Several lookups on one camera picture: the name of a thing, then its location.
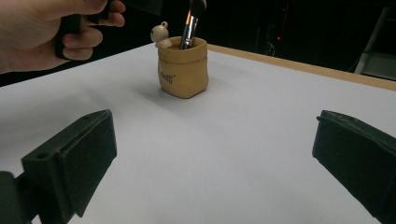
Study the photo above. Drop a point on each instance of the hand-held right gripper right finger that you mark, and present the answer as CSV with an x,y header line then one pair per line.
x,y
358,155

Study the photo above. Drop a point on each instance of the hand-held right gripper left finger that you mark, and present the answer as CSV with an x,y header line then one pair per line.
x,y
81,155

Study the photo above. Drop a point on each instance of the black pencil with tan end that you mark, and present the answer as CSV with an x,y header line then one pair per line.
x,y
188,18

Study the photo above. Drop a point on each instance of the black makeup brush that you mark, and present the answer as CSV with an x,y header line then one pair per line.
x,y
190,31

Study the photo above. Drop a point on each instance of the tan bag-shaped pen holder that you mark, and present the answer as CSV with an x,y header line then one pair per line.
x,y
183,74

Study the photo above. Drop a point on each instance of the white board sheet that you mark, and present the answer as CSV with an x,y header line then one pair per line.
x,y
218,140

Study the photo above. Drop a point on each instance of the white metal desk frame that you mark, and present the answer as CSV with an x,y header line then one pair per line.
x,y
378,65

